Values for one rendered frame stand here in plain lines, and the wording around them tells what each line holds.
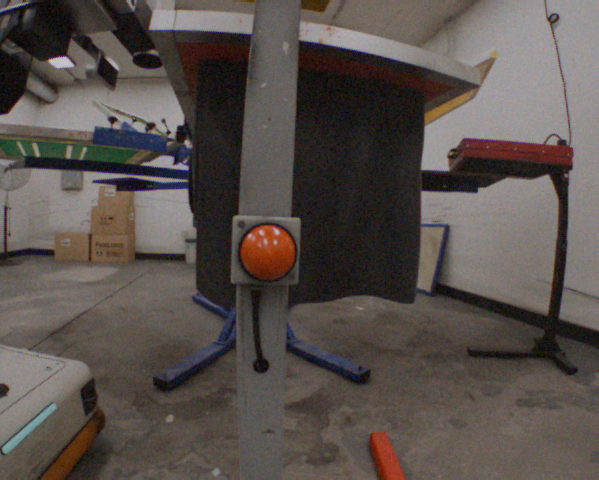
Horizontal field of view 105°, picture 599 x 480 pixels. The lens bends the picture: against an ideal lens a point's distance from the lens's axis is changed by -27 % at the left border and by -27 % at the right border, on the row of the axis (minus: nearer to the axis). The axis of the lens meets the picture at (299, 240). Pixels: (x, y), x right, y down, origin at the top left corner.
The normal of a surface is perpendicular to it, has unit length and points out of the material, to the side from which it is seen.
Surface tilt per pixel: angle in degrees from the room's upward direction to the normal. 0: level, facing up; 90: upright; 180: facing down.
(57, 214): 90
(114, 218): 90
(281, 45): 90
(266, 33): 90
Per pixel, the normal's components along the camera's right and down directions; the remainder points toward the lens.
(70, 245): 0.26, 0.05
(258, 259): -0.29, 0.20
